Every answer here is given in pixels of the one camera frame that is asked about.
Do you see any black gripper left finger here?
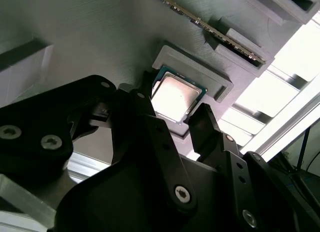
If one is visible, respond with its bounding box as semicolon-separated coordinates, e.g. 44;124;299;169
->
0;69;199;212

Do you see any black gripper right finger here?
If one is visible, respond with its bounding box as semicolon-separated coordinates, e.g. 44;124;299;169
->
187;103;313;232

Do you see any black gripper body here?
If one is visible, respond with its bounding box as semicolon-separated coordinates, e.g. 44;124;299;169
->
53;155;237;232

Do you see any CPU with silver top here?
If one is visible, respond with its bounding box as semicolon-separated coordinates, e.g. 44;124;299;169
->
149;65;209;125

